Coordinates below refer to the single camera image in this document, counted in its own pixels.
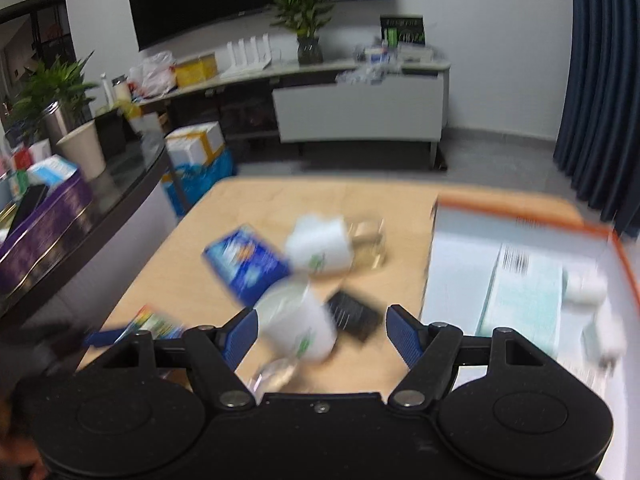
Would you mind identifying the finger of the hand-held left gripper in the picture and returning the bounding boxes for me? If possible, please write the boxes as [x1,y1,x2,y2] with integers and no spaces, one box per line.
[82,329,128,348]

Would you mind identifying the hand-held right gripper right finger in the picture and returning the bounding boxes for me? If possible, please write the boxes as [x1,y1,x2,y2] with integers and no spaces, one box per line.
[386,304,551,408]

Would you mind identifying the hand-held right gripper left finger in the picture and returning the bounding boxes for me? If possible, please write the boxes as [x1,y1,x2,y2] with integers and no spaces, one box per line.
[102,307,261,408]

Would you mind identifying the red playing card box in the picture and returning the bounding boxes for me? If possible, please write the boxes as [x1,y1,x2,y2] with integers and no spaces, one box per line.
[122,304,186,341]

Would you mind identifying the black power adapter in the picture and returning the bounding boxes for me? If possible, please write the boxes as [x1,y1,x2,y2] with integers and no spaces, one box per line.
[325,289,383,343]

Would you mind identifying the white plug-in heater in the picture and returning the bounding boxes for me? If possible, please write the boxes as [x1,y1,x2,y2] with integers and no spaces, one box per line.
[254,277,338,363]

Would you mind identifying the blue tissue packet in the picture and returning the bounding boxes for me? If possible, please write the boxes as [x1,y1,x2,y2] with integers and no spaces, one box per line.
[202,224,293,307]

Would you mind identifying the orange cardboard box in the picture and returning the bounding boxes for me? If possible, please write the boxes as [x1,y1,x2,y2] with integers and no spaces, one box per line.
[421,194,640,480]

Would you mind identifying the white heater with bottle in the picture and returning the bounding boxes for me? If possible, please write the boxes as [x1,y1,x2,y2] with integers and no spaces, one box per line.
[284,212,356,277]

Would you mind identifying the teal bandage box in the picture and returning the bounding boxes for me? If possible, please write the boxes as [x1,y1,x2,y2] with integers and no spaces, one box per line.
[475,242,568,356]

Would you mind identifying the white pill bottle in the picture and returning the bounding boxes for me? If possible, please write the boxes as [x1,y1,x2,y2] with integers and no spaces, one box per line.
[562,267,608,306]

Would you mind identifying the white charger block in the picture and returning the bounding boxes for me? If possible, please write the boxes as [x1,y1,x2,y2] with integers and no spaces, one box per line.
[582,305,628,371]

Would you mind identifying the purple patterned tin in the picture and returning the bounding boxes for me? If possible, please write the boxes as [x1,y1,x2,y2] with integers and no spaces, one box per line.
[0,167,93,293]

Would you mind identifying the black phone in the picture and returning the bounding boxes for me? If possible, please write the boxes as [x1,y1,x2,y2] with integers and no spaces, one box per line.
[10,183,49,233]

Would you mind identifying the black round counter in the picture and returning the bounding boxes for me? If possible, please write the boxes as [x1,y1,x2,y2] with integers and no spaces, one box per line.
[0,135,178,321]

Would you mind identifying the blue plastic bag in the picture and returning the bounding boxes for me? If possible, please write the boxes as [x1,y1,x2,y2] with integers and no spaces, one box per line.
[161,152,236,216]

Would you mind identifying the white and blue box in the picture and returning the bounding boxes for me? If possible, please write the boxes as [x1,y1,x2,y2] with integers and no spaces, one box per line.
[27,156,81,186]

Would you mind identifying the cream paper cup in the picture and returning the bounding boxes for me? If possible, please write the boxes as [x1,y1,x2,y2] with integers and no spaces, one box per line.
[56,120,107,182]

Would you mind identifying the white and yellow carton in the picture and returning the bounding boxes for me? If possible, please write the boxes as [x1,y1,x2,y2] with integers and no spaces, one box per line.
[165,121,226,167]

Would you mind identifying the steel tumbler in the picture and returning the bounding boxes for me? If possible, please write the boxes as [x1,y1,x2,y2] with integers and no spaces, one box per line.
[42,101,71,148]

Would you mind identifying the white television cabinet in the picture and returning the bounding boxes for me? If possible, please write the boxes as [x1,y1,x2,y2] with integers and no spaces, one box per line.
[135,57,451,171]

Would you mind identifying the leafy potted plant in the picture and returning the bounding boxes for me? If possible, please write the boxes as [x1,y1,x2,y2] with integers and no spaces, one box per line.
[5,52,98,136]

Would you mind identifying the pile of clear packets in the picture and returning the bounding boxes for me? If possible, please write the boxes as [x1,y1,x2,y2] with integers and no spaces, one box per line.
[337,67,386,86]

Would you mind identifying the white plastic bag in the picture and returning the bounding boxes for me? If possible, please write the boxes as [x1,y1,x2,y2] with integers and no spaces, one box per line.
[127,51,177,96]

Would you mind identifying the yellow box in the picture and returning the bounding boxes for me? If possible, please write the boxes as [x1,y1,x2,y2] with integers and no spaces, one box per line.
[175,55,219,88]

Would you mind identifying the white router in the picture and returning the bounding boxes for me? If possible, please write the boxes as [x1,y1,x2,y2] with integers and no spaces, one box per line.
[220,32,273,78]

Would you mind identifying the dark blue curtain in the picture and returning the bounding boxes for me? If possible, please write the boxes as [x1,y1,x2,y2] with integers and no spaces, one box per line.
[552,0,640,238]

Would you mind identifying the black and green box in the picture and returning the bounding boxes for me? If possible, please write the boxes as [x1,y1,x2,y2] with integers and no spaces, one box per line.
[380,14,426,47]

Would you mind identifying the plant in glass vase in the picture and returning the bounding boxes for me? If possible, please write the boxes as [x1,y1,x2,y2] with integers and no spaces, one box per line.
[267,0,346,66]

